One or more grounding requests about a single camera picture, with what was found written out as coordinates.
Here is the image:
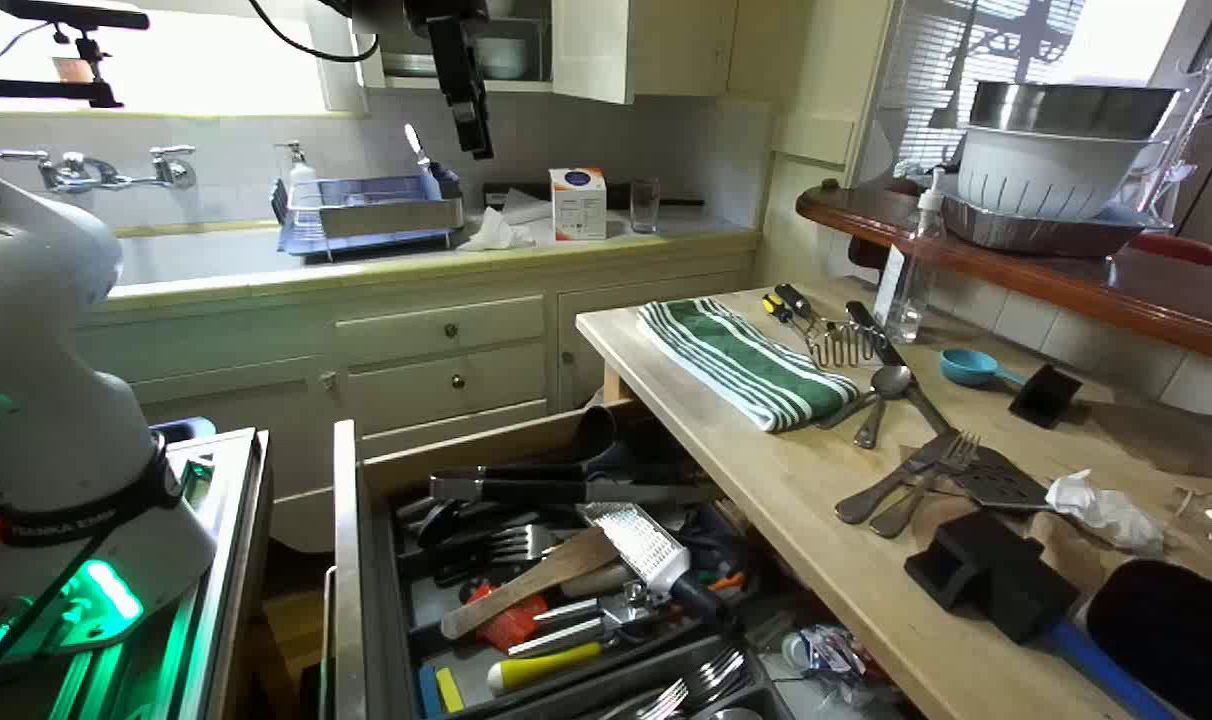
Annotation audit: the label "crumpled clear plastic wrap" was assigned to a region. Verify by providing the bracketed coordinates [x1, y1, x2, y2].
[777, 620, 877, 685]

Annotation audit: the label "green white striped towel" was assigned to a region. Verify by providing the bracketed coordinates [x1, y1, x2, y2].
[637, 297, 869, 434]

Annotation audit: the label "white bristle paint brush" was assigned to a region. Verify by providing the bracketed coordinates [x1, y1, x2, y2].
[576, 496, 727, 616]

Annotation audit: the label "black handled tool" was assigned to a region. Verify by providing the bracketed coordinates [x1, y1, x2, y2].
[777, 281, 819, 328]

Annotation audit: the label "blue flat board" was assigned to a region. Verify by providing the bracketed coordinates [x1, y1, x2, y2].
[1035, 611, 1174, 720]

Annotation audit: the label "crumpled white tissue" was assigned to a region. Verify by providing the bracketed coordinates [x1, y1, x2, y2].
[1039, 469, 1167, 557]

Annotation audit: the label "steel cooking pot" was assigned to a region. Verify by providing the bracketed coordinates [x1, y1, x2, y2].
[964, 76, 1178, 140]

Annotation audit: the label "small wire whisk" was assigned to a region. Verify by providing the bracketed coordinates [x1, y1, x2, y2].
[803, 315, 877, 374]

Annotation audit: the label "silver metal tongs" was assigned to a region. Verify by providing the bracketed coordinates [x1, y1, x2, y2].
[601, 644, 754, 720]

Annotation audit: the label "white plastic colander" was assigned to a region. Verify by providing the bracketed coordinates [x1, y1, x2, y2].
[955, 121, 1167, 229]

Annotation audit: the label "yellow handled utensil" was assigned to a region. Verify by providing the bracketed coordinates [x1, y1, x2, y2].
[480, 634, 612, 694]

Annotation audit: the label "black camera tripod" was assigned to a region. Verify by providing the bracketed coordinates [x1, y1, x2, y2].
[0, 0, 156, 113]

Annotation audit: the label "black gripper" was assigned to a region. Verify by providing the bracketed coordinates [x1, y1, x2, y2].
[421, 10, 499, 158]

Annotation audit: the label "black slotted turner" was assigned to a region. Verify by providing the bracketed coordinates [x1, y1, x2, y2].
[396, 517, 557, 590]

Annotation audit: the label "dark wooden bar shelf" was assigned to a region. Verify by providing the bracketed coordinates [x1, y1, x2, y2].
[797, 175, 1212, 373]

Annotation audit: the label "metal baking pan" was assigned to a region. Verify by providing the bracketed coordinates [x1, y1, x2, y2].
[941, 194, 1148, 261]

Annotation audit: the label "clear dish soap bottle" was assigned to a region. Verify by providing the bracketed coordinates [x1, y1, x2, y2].
[280, 140, 329, 236]

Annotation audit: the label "open utensil drawer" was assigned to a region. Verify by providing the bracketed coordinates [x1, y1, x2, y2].
[320, 397, 927, 720]

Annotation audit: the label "blue measuring scoop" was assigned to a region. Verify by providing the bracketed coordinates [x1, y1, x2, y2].
[934, 349, 1029, 397]

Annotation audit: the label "clear drinking glass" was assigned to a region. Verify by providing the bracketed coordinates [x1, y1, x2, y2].
[625, 175, 663, 240]

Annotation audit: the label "cream kitchen counter cabinet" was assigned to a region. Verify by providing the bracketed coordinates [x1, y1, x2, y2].
[68, 231, 769, 557]

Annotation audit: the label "wooden spatula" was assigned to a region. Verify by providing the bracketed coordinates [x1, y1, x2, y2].
[434, 523, 625, 649]

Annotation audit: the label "white dish brush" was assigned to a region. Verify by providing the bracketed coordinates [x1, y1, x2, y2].
[399, 121, 444, 204]

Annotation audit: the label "small clear glass bottle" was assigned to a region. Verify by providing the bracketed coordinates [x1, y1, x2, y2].
[895, 291, 930, 349]

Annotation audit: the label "red dish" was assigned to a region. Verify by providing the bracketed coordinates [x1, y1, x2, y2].
[1128, 231, 1212, 270]

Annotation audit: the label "white crumpled cloth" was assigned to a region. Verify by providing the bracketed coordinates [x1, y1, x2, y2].
[461, 204, 557, 255]

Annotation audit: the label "long black handled utensil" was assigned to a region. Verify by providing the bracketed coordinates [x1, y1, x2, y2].
[421, 470, 727, 511]

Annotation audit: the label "black ladle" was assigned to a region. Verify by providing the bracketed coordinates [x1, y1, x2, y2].
[566, 402, 695, 493]

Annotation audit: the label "white wire rack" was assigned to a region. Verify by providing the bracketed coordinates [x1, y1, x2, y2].
[1119, 0, 1212, 223]

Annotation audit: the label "small black block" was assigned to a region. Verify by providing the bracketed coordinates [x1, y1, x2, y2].
[1002, 360, 1084, 430]

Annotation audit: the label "black plastic holder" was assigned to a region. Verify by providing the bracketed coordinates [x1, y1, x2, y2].
[898, 511, 1081, 644]

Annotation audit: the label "red utensil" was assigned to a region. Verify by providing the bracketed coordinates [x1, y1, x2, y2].
[461, 577, 557, 657]

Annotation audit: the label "wooden work table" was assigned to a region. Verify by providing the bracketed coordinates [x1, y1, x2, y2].
[570, 277, 1212, 720]

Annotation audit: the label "silver metal spoon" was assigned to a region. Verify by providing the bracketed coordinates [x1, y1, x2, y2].
[863, 360, 918, 452]
[850, 397, 882, 452]

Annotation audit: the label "metal robot mounting stand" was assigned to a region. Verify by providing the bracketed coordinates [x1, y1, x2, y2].
[0, 410, 275, 720]

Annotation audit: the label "white carton blue oval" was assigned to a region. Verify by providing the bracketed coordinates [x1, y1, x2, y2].
[542, 163, 612, 246]

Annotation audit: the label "chrome wall faucet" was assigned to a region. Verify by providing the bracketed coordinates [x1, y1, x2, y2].
[0, 140, 201, 194]

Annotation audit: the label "dark blue bowl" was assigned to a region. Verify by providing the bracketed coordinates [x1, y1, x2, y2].
[1084, 557, 1212, 720]

